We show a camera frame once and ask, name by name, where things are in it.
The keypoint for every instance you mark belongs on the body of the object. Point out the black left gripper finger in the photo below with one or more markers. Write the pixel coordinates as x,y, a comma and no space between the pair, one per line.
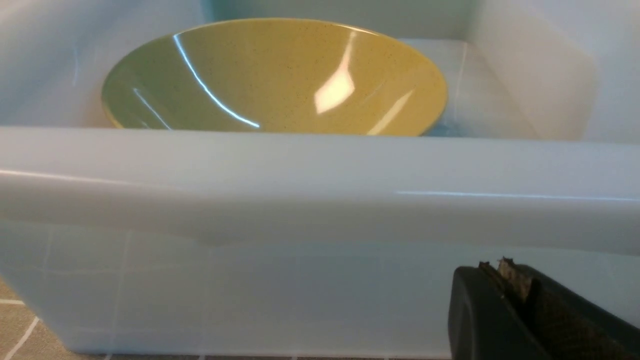
515,312

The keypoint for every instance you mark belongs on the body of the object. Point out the yellow noodle bowl in bin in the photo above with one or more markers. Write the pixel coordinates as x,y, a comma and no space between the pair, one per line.
276,75

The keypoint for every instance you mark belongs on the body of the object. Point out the large white plastic bin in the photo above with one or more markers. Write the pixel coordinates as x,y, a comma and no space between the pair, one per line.
183,245

